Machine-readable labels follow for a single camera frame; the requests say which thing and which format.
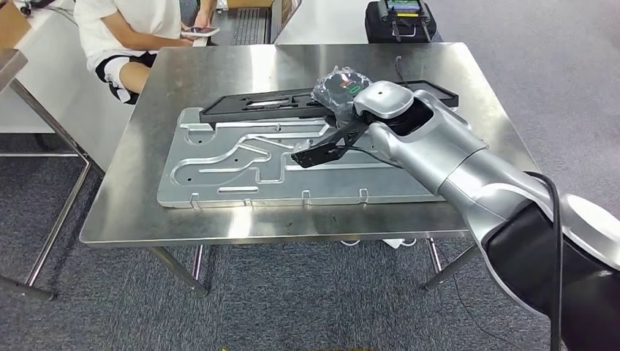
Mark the black plastic plate frame part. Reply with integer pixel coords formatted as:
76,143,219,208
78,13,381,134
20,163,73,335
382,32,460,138
199,80,459,130

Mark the stainless steel workbench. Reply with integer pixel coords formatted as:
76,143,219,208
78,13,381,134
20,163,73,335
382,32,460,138
79,42,542,299

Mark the silver stamped metal panel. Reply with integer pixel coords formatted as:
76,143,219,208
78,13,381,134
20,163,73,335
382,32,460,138
156,106,447,210

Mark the white table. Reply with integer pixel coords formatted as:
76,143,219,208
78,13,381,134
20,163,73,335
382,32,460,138
273,0,374,46

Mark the grey keyboard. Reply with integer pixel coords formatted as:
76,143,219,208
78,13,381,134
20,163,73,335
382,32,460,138
230,7,272,47

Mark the black carry case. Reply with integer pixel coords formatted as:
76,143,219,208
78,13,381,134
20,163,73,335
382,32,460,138
364,0,439,45

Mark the smartphone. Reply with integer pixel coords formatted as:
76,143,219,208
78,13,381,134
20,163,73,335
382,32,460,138
180,26,221,39

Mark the flat brown cardboard box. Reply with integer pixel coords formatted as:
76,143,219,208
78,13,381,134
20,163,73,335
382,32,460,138
226,0,276,10

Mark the handheld controller with screen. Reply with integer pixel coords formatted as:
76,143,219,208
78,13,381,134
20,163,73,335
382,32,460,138
384,0,433,24

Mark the person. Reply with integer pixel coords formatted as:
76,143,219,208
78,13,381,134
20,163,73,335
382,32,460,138
73,0,219,105

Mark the white desk with metal legs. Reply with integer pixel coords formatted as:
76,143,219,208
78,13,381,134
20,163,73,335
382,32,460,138
0,0,137,171

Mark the stainless steel table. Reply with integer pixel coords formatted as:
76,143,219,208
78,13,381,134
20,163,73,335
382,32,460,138
0,48,107,302

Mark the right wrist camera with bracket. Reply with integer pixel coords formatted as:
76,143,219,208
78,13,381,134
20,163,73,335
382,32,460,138
290,120,374,170

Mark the thin black floor cable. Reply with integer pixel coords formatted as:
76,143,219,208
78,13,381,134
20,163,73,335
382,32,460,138
432,242,517,351

